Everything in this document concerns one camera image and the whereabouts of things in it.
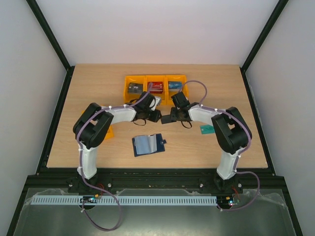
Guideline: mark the blue card stack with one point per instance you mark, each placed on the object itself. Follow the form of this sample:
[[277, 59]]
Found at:
[[174, 86]]

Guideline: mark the teal green card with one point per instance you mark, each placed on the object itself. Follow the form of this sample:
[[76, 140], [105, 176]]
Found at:
[[207, 129]]

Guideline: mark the black card stack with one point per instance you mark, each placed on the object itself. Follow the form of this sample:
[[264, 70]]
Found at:
[[135, 88]]

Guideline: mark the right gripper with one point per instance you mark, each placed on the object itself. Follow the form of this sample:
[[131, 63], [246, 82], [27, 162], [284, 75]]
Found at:
[[173, 117]]

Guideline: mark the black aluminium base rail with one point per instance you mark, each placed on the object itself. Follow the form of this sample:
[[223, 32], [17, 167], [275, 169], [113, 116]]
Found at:
[[114, 180]]

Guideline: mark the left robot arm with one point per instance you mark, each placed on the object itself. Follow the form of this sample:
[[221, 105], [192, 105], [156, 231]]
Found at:
[[92, 126]]

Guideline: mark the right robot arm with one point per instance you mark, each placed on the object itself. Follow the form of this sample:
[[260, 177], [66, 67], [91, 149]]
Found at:
[[233, 134]]

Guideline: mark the white slotted cable duct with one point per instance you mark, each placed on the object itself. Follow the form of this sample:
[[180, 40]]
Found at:
[[126, 200]]

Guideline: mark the red card stack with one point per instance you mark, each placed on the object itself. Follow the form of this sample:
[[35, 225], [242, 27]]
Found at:
[[156, 87]]

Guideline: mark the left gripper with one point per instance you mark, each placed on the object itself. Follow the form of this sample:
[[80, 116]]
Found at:
[[156, 118]]

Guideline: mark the blue leather card holder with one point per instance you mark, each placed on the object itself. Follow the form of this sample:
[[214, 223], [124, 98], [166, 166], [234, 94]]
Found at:
[[148, 144]]

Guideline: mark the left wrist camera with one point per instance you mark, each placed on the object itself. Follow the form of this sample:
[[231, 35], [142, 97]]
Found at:
[[156, 102]]

